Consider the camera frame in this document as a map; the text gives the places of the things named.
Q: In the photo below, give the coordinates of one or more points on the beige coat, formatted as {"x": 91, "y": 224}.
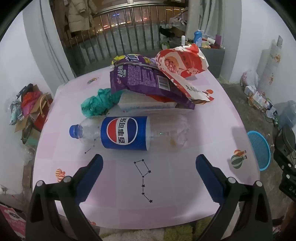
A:
{"x": 79, "y": 16}

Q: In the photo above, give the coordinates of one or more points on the small white bottle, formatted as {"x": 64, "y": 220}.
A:
{"x": 183, "y": 40}

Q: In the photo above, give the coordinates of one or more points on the metal railing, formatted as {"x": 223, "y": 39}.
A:
{"x": 138, "y": 34}

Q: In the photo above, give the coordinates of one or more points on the blue plastic bag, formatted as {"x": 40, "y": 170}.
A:
{"x": 288, "y": 113}

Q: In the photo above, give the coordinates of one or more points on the purple box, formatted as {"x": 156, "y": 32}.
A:
{"x": 218, "y": 40}

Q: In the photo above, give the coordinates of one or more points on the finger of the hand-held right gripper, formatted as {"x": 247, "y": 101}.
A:
{"x": 285, "y": 161}

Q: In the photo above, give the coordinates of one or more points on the grey cabinet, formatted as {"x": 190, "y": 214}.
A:
{"x": 215, "y": 60}

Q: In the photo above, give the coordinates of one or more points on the blue plastic basket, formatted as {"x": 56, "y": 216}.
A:
{"x": 259, "y": 150}

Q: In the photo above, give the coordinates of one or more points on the purple snack bag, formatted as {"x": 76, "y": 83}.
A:
{"x": 138, "y": 76}

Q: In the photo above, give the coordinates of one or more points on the green yellow rug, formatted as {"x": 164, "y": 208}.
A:
{"x": 175, "y": 231}

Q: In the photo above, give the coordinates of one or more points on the pile of packets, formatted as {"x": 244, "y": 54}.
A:
{"x": 259, "y": 99}

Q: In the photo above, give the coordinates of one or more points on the green plastic bag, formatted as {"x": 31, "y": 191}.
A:
{"x": 97, "y": 104}

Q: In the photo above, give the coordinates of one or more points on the clear plastic bottle blue label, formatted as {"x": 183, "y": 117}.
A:
{"x": 124, "y": 133}

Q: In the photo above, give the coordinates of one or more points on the white blue carton box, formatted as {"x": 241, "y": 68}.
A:
{"x": 143, "y": 105}

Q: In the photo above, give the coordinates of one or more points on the red packet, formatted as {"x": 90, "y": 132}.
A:
{"x": 161, "y": 98}

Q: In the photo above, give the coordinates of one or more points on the person's right forearm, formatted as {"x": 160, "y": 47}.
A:
{"x": 291, "y": 215}

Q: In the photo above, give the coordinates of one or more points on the red white snack bag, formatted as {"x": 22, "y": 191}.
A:
{"x": 180, "y": 62}

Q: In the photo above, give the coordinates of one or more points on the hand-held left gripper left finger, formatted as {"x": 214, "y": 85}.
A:
{"x": 92, "y": 172}

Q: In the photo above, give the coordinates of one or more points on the rolled printed wallpaper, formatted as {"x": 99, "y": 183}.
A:
{"x": 270, "y": 67}

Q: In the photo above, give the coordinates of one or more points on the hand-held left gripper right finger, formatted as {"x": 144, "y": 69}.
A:
{"x": 208, "y": 177}

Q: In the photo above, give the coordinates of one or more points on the pink printed packet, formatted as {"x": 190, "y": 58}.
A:
{"x": 11, "y": 220}

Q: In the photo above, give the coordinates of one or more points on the white plastic bag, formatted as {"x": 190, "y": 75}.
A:
{"x": 249, "y": 78}

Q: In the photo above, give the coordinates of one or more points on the pile of paper bags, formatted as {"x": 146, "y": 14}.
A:
{"x": 30, "y": 102}

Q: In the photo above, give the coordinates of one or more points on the grey curtain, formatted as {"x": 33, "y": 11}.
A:
{"x": 208, "y": 18}

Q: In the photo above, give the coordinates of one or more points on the pile of cloth and bags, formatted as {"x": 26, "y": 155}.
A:
{"x": 175, "y": 25}

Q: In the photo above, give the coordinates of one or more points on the dark grey electric cooker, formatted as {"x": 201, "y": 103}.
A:
{"x": 286, "y": 138}

